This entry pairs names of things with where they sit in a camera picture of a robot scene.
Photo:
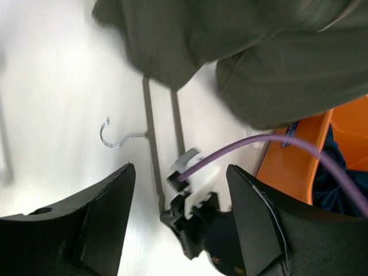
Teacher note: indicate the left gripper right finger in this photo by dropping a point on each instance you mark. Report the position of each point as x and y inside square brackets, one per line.
[280, 235]

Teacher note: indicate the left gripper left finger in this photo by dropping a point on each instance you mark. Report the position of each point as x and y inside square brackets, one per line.
[82, 234]

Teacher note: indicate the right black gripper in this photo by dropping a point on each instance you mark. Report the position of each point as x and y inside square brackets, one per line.
[209, 230]

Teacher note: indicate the navy blue shorts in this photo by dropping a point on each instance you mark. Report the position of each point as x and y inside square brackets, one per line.
[327, 193]

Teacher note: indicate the grey hanger with metal hook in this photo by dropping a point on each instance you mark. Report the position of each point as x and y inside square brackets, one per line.
[150, 136]

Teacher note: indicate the olive green shorts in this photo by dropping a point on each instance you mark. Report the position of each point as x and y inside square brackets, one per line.
[276, 61]

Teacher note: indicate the orange plastic basket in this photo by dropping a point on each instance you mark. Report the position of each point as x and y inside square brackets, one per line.
[291, 170]

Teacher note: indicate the white clothes rack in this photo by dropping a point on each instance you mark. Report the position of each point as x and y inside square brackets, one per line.
[6, 162]

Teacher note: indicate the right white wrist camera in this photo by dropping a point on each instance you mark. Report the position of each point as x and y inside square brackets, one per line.
[197, 187]

